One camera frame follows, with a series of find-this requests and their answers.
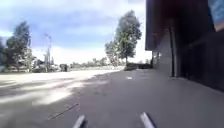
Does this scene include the low dark hedge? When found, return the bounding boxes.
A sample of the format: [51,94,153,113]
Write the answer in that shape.
[123,62,154,71]

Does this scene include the robot's own part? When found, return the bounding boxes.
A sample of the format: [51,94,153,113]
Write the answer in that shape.
[72,114,86,128]
[139,111,156,128]

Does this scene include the tall tree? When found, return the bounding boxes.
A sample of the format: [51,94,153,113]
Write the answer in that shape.
[104,9,143,69]

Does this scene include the pole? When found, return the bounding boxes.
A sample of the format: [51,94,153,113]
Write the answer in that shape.
[44,32,54,73]

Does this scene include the dark building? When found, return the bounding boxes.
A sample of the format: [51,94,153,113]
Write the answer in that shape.
[145,0,224,93]

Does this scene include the dark tree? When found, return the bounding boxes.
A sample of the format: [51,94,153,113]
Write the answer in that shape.
[0,20,36,73]

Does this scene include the row of distant trees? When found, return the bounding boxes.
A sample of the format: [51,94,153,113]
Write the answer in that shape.
[68,56,118,70]

